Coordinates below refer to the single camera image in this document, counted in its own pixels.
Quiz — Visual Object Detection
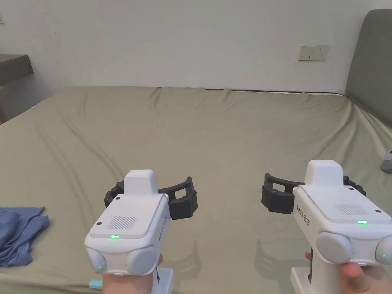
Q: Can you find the person's left hand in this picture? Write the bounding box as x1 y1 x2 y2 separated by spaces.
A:
101 254 164 294

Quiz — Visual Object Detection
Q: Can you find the beige wall socket panel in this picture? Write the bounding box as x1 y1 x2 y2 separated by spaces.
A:
298 45 330 62

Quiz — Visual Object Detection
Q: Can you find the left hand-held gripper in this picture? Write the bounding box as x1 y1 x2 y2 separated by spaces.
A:
84 169 199 294

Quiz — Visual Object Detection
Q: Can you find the small grey and white device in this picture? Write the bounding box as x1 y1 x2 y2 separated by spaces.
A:
381 150 392 174

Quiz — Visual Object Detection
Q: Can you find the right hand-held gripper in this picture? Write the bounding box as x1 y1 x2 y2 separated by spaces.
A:
261 160 392 294

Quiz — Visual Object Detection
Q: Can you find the person's right hand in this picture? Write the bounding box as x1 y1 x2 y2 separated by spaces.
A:
304 251 392 294

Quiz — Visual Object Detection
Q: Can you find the blue garment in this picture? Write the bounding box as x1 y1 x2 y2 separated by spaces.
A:
0 206 51 268

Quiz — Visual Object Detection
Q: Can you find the bed with pale green sheet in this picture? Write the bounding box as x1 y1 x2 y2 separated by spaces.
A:
0 85 392 294

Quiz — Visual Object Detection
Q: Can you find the dark wooden desk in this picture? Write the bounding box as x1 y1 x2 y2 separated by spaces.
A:
0 54 34 124

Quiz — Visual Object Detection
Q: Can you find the grey-green padded headboard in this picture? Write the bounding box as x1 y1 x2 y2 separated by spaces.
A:
345 9 392 130

